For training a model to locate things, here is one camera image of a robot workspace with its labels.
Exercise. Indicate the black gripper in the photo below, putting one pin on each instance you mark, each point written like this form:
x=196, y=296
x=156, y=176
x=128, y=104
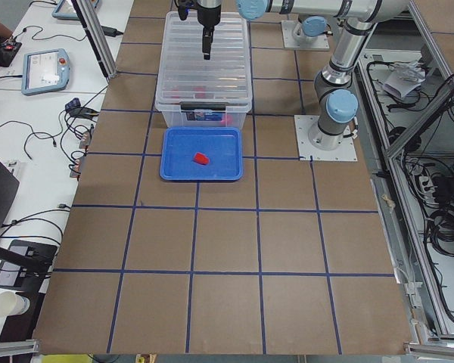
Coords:
x=208, y=15

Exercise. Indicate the clear plastic box lid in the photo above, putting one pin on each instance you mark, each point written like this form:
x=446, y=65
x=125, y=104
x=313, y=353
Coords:
x=204, y=60

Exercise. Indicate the red block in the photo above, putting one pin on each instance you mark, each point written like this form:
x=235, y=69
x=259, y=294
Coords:
x=201, y=159

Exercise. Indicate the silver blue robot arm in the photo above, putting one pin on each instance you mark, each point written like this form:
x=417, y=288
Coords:
x=337, y=104
x=304, y=29

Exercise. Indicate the clear plastic storage box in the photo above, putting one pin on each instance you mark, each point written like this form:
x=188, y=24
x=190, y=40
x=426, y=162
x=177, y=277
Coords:
x=203, y=109

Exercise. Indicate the red block outside box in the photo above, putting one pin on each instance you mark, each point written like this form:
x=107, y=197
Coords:
x=227, y=120

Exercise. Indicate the blue plastic tray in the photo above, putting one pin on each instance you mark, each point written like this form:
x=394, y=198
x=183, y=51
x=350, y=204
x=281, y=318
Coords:
x=223, y=145

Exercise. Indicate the teach pendant tablet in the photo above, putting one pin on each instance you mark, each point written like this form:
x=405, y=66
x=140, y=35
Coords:
x=45, y=71

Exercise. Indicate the paper cup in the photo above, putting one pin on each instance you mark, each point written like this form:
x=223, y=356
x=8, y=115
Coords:
x=12, y=304

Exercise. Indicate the black box latch handle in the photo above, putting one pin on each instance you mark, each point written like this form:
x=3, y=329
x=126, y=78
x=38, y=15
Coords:
x=202, y=106

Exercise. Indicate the aluminium frame post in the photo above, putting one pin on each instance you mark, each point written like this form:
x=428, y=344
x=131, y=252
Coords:
x=94, y=33

